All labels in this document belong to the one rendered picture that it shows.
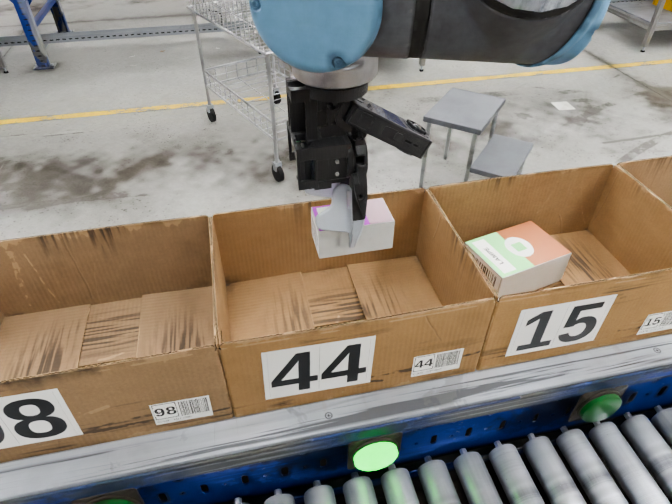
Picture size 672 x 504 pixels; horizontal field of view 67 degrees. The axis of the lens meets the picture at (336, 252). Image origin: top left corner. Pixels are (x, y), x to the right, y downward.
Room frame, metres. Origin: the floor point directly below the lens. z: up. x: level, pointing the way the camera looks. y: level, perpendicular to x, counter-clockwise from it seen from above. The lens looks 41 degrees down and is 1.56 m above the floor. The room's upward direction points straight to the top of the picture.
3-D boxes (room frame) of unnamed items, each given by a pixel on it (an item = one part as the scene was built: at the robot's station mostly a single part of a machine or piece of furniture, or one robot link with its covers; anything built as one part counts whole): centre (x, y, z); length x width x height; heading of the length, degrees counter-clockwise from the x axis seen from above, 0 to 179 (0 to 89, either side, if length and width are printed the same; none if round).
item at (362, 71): (0.52, 0.00, 1.38); 0.10 x 0.09 x 0.05; 13
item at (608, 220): (0.68, -0.39, 0.96); 0.39 x 0.29 x 0.17; 102
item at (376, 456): (0.38, -0.06, 0.81); 0.07 x 0.01 x 0.07; 102
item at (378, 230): (0.53, -0.02, 1.15); 0.10 x 0.06 x 0.05; 103
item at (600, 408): (0.47, -0.45, 0.81); 0.07 x 0.01 x 0.07; 102
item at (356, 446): (0.39, -0.06, 0.81); 0.09 x 0.01 x 0.09; 102
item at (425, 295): (0.59, -0.01, 0.96); 0.39 x 0.29 x 0.17; 102
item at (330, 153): (0.52, 0.01, 1.29); 0.09 x 0.08 x 0.12; 103
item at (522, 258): (0.72, -0.34, 0.92); 0.16 x 0.11 x 0.07; 115
